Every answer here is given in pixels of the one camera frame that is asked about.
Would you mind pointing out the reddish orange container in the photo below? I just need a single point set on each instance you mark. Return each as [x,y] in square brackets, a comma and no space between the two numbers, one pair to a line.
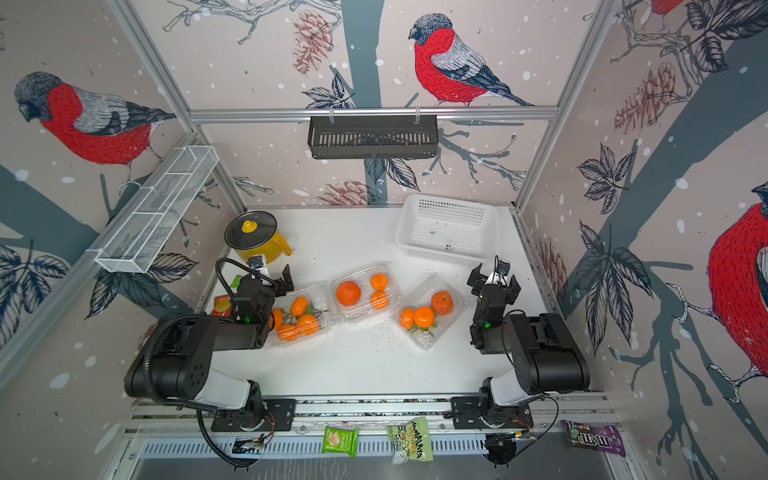
[442,303]

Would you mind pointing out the white plastic basket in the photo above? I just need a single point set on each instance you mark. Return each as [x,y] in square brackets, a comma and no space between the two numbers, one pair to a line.
[447,230]

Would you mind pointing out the black hanging wire basket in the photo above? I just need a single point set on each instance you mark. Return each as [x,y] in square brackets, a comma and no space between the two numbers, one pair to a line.
[373,137]

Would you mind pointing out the white wire mesh shelf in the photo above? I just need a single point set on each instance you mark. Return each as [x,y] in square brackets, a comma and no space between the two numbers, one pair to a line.
[162,202]

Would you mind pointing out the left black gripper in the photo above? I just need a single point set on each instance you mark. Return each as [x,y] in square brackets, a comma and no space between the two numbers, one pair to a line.
[279,287]

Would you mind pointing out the green white snack bag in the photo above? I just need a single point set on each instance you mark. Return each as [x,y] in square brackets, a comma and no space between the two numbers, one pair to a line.
[410,441]

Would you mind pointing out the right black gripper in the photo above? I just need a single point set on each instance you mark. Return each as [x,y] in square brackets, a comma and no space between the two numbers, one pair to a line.
[493,288]

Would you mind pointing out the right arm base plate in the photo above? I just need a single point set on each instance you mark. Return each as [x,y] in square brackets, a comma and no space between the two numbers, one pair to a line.
[473,412]

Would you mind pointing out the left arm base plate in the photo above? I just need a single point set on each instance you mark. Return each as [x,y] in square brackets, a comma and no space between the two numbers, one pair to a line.
[266,415]

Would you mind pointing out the red snack packet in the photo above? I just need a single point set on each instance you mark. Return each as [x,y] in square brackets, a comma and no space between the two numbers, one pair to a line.
[222,306]

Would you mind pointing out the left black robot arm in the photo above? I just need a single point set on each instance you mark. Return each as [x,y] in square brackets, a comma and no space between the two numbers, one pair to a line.
[174,367]

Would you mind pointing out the large orange container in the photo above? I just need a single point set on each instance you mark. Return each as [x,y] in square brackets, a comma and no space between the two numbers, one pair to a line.
[348,293]

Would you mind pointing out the green snack packet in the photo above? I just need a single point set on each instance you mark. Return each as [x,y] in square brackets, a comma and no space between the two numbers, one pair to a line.
[340,441]

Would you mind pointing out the small green packet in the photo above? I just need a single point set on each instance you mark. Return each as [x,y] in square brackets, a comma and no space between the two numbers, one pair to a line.
[236,280]

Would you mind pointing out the small orange container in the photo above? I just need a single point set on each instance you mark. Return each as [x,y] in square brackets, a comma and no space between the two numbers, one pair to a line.
[406,318]
[379,282]
[379,300]

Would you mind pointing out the clear plastic container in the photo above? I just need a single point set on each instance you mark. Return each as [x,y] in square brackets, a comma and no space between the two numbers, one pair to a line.
[420,297]
[320,306]
[363,310]

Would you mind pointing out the purple candy bag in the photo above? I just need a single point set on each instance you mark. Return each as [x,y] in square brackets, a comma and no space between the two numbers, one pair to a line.
[601,438]

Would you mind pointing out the yellow pot with black lid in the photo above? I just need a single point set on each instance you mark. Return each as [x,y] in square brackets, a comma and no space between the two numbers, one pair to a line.
[256,233]

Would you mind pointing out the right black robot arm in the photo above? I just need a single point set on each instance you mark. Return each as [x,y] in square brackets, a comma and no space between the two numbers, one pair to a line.
[543,354]

